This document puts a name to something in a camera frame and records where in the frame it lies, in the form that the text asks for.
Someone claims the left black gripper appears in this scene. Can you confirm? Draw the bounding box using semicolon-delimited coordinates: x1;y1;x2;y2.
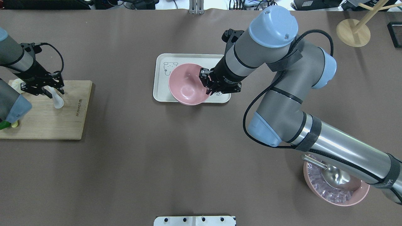
19;72;65;99

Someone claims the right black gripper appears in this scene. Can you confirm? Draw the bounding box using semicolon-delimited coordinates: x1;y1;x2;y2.
199;68;241;95

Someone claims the white ceramic spoon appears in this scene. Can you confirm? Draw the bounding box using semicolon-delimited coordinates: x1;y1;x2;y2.
47;86;64;109

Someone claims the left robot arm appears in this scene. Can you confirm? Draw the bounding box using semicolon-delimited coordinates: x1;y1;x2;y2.
0;28;64;130

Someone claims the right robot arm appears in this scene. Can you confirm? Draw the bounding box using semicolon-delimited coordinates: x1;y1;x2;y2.
199;5;401;205

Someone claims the pink bowl with ice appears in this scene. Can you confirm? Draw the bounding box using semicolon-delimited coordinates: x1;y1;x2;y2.
303;154;370;206

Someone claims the wooden cutting board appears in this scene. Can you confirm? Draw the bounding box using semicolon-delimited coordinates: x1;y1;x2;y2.
0;80;92;140

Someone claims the cream rabbit tray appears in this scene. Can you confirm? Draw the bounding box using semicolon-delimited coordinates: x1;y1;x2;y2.
153;53;231;104

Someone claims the green lime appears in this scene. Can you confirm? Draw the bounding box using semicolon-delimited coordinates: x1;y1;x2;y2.
0;121;11;130

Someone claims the metal ice scoop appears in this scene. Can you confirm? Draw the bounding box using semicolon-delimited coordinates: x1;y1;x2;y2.
301;154;361;191

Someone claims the wooden stand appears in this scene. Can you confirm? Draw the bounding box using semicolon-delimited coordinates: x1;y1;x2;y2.
336;0;402;47

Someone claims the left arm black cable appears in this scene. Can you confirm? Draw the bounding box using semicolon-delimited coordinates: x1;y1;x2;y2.
21;42;64;74

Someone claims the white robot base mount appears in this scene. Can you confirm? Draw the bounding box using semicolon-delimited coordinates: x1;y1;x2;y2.
153;216;236;226

